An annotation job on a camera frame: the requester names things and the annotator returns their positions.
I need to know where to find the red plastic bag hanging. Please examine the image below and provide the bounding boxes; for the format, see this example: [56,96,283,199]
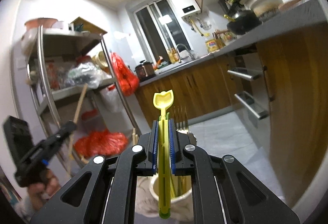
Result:
[111,53,140,96]

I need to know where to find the red plastic bag lower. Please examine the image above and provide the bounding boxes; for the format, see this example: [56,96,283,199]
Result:
[74,129,128,158]

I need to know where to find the white ceramic utensil holder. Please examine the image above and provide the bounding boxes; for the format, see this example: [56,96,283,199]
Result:
[134,176,195,223]

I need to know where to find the yellow oil bottle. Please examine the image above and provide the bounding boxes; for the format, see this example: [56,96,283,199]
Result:
[205,37,219,53]

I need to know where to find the built-in oven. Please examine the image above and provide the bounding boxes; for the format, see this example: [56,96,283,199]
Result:
[227,50,269,129]

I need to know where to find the steel shelf rack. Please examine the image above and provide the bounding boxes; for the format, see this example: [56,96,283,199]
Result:
[10,25,142,179]

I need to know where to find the wooden chopstick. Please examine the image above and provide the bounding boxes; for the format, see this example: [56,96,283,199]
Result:
[132,128,137,145]
[67,84,88,178]

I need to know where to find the window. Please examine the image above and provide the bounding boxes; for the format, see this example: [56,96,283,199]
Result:
[133,0,192,64]

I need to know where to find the rice cooker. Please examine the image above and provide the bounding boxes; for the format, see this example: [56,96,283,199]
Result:
[135,60,156,81]

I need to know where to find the black wok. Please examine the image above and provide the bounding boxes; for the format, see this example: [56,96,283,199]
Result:
[224,3,262,35]

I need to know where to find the person left hand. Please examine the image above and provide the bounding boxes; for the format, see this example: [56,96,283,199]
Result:
[28,169,61,214]

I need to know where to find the white ceramic pot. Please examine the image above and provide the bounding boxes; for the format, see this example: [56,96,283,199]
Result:
[250,0,283,17]

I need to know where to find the wooden base cabinets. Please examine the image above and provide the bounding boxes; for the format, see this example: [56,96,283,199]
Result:
[136,23,327,206]

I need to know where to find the gold fork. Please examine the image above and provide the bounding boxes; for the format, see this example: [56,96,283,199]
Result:
[173,106,189,134]

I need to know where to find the kitchen faucet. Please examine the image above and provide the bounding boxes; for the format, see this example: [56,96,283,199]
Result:
[176,43,195,63]

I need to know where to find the white water heater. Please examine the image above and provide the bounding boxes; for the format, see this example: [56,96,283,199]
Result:
[170,0,201,18]

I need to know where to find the clear plastic bag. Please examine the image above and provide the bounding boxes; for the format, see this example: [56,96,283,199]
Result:
[63,61,105,89]

